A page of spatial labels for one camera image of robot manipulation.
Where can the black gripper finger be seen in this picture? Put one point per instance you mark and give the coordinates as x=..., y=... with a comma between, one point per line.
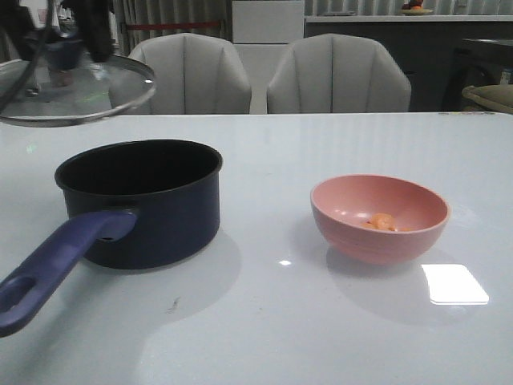
x=92, y=19

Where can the pink bowl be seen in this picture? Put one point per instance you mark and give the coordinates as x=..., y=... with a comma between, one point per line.
x=340, y=204

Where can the grey pleated curtain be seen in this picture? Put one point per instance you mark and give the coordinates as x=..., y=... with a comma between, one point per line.
x=156, y=12

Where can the red barrier belt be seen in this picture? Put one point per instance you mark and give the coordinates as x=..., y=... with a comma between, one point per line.
x=175, y=26

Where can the left beige upholstered chair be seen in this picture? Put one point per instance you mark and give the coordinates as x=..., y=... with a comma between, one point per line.
x=195, y=75

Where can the beige upholstered chair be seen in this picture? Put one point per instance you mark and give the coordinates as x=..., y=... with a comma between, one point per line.
x=337, y=73
x=195, y=75

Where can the white drawer cabinet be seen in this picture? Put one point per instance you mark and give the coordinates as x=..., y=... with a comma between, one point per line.
x=260, y=32

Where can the dark blue saucepan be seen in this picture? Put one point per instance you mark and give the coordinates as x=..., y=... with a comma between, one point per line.
x=131, y=206

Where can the right beige upholstered chair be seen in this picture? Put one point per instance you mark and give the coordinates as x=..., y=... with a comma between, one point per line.
x=337, y=73

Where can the fruit plate on counter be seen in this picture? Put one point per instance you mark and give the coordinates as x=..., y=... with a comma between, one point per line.
x=415, y=8

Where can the dark grey counter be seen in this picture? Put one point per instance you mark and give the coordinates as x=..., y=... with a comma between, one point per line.
x=440, y=54

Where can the olive green sofa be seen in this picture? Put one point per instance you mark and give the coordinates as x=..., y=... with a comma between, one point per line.
x=497, y=98

